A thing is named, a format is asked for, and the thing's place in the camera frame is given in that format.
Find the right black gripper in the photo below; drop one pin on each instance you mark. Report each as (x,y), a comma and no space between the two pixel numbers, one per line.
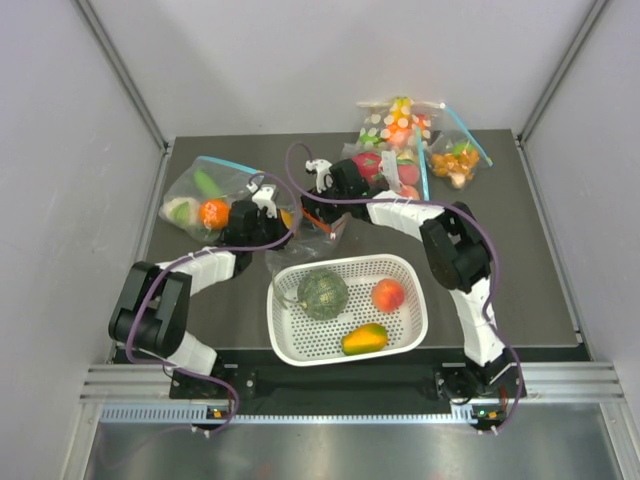
(313,206)

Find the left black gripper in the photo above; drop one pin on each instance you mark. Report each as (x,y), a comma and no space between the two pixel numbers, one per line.
(280,229)

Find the fake brown pear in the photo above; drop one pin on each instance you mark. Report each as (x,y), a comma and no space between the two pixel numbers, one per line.
(287,218)

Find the red zip clear bag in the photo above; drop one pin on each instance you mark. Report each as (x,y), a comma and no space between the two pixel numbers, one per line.
(311,241)

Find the fake netted green melon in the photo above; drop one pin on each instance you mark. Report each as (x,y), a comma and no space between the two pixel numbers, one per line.
(321,294)

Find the fake peach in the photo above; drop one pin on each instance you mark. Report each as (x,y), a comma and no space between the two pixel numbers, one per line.
(388,295)
(409,177)

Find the fake yellow green mango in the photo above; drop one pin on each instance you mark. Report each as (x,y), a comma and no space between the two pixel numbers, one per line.
(368,338)

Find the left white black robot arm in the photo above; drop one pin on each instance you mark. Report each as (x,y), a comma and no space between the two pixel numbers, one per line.
(152,309)

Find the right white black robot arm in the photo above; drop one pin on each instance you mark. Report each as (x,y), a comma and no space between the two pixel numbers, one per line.
(458,252)

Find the fake red strawberry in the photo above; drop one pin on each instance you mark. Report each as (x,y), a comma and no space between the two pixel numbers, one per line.
(369,166)

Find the fake orange tangerine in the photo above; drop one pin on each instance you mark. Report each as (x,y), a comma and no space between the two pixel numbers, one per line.
(214,214)

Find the blue zip bag with strawberry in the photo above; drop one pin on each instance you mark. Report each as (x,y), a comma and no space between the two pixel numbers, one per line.
(390,160)

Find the blue zip bag left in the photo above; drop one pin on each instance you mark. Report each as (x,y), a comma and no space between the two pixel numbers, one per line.
(231,177)

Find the fake peach in blue bag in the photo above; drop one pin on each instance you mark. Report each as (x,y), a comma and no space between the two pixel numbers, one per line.
(409,177)

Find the fake green pepper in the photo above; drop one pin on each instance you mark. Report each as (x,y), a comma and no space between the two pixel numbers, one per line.
(206,185)

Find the fake pale green cabbage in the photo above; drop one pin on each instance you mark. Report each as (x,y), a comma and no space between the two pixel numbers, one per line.
(181,211)

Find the polka dot clear bag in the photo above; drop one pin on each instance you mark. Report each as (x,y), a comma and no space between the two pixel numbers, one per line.
(398,124)

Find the blue zip bag orange pieces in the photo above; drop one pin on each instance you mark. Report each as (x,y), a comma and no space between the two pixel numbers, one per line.
(454,153)

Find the white perforated plastic basket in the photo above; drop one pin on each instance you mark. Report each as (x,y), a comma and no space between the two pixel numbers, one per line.
(301,341)

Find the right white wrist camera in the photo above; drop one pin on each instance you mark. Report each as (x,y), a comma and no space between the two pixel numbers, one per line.
(321,169)

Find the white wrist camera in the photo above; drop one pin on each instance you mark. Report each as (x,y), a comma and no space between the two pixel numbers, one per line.
(264,197)
(321,169)

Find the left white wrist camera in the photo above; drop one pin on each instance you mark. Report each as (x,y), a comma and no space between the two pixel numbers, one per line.
(264,197)

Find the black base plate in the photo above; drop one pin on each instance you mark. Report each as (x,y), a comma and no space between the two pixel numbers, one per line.
(325,385)

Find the aluminium rail with cable duct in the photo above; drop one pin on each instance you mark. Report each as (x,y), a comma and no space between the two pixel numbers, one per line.
(144,394)

